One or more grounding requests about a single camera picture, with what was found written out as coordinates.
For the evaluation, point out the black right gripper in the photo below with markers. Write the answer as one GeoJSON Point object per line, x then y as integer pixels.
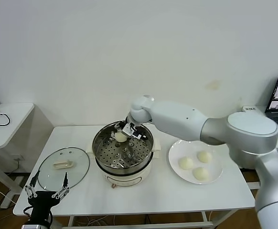
{"type": "Point", "coordinates": [140, 134]}

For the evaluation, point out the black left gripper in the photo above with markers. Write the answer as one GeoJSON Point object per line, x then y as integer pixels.
{"type": "Point", "coordinates": [42, 202]}

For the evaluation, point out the white steamed baozi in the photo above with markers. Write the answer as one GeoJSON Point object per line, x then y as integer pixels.
{"type": "Point", "coordinates": [185, 163]}
{"type": "Point", "coordinates": [204, 156]}
{"type": "Point", "coordinates": [201, 173]}
{"type": "Point", "coordinates": [120, 137]}

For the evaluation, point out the round glass pot lid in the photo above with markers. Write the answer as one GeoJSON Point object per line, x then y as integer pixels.
{"type": "Point", "coordinates": [79, 164]}

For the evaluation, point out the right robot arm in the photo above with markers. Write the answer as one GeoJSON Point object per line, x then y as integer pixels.
{"type": "Point", "coordinates": [177, 119]}

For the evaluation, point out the stainless steel steamer basket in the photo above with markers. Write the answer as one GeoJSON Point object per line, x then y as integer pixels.
{"type": "Point", "coordinates": [110, 155]}

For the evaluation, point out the white round plate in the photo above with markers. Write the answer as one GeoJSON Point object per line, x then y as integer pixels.
{"type": "Point", "coordinates": [174, 157]}

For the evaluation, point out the white labelled box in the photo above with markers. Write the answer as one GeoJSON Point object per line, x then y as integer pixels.
{"type": "Point", "coordinates": [250, 109]}

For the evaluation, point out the white side table with laptop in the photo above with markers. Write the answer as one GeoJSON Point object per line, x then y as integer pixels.
{"type": "Point", "coordinates": [261, 109]}

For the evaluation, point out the white wall socket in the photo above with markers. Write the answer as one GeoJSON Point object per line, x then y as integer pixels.
{"type": "Point", "coordinates": [18, 158]}

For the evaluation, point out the white main table frame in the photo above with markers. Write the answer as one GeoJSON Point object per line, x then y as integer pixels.
{"type": "Point", "coordinates": [139, 224]}

